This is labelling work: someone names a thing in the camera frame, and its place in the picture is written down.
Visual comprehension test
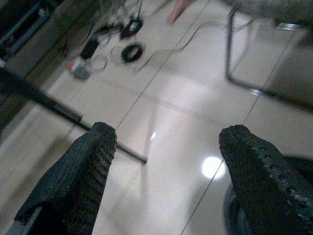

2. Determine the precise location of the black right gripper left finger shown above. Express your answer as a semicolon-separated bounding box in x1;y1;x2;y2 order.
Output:
14;121;117;235

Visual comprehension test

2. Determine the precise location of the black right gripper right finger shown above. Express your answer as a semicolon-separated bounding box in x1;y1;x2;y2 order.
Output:
218;124;313;235

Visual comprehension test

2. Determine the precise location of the black table base bar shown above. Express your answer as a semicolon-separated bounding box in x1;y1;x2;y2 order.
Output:
0;68;148;163

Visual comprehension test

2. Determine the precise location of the small grey orange device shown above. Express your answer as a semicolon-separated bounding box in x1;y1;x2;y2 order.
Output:
67;58;91;80

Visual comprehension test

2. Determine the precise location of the black rectangular power brick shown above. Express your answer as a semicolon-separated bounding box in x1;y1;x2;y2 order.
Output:
80;38;99;60

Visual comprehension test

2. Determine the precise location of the dark wooden cabinet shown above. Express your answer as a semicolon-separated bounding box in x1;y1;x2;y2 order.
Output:
0;0;103;81

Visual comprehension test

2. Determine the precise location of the black round power adapter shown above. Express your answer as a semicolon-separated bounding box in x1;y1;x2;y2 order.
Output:
119;19;144;39

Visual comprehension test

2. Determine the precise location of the bare person foot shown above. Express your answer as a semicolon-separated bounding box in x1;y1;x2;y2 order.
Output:
167;0;189;25

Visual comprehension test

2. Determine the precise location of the black coiled cable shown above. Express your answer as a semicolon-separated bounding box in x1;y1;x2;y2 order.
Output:
121;42;145;64

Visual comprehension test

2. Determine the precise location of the thin grey floor cable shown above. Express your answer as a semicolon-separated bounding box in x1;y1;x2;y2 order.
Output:
133;21;229;73

